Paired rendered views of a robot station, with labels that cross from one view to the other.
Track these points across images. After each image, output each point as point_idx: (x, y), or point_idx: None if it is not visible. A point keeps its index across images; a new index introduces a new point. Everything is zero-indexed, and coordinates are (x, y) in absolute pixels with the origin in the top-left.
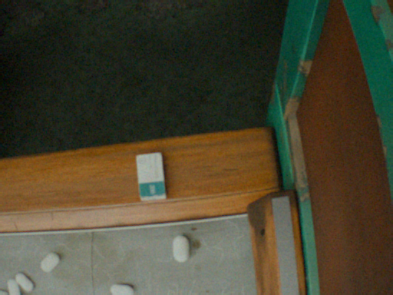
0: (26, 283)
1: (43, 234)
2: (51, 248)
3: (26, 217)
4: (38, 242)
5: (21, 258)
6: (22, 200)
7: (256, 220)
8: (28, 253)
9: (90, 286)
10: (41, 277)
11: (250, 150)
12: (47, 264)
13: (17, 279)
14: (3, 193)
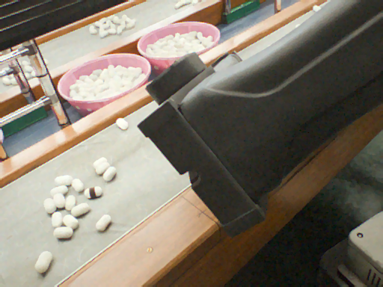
0: (56, 230)
1: (63, 279)
2: (50, 275)
3: (78, 273)
4: (65, 270)
5: (77, 247)
6: (87, 281)
7: None
8: (71, 255)
9: (4, 274)
10: (51, 249)
11: None
12: (40, 255)
13: (66, 227)
14: (112, 270)
